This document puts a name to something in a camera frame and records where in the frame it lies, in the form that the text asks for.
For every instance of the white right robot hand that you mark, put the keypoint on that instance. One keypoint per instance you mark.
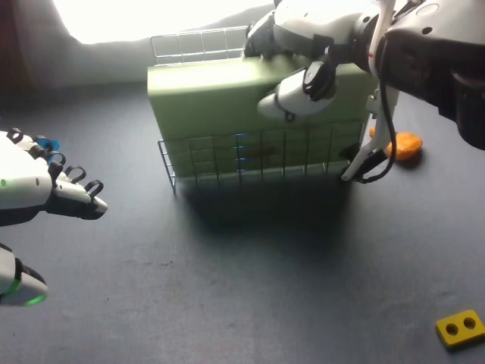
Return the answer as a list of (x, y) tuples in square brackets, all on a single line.
[(310, 19)]

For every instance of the orange toy chicken drumstick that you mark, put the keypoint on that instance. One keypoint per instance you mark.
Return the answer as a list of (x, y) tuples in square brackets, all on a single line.
[(409, 146)]

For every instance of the yellow two-hole rectangular block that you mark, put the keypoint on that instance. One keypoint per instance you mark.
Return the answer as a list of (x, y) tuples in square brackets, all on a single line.
[(460, 335)]

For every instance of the green rectangular board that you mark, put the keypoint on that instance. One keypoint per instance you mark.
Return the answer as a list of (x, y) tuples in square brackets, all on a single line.
[(212, 106)]

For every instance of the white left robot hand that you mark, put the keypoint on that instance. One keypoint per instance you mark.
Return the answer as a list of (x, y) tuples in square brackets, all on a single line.
[(19, 189)]

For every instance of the grey table cloth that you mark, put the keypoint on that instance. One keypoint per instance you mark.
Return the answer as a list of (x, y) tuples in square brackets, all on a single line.
[(227, 303)]

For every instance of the blue square block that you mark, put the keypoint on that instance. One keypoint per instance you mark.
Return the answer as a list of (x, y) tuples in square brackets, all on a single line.
[(53, 144)]

